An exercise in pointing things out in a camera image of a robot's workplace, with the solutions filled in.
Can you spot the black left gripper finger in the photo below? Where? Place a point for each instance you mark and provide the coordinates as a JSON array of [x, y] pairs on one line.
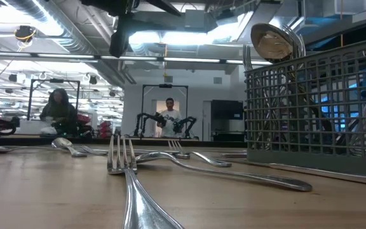
[[114, 46], [122, 43]]

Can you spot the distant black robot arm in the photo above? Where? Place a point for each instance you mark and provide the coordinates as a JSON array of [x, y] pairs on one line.
[[187, 122], [141, 122]]

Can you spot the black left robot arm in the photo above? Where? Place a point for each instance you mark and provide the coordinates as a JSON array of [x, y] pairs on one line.
[[106, 6]]

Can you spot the long ceiling light strip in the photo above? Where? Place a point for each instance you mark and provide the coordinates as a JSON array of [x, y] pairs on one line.
[[186, 59]]

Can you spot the grey ceiling box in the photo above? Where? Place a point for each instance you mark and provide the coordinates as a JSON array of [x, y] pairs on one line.
[[195, 19]]

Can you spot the red equipment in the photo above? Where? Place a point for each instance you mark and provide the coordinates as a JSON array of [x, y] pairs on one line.
[[105, 128], [84, 121]]

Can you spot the person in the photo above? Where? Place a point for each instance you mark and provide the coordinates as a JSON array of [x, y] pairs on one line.
[[59, 111], [170, 122]]

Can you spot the white box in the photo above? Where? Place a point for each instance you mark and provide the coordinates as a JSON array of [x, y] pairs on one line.
[[27, 127]]

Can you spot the black cabinet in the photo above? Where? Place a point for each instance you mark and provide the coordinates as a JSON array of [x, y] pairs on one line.
[[227, 117]]

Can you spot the grey mesh cutlery caddy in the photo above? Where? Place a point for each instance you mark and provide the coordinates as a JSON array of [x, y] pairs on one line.
[[297, 165]]

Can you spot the black gantry frame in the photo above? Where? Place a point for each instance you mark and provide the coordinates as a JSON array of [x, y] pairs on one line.
[[76, 86], [143, 95]]

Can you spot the silver ventilation duct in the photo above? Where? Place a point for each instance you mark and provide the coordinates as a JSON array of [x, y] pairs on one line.
[[59, 35]]

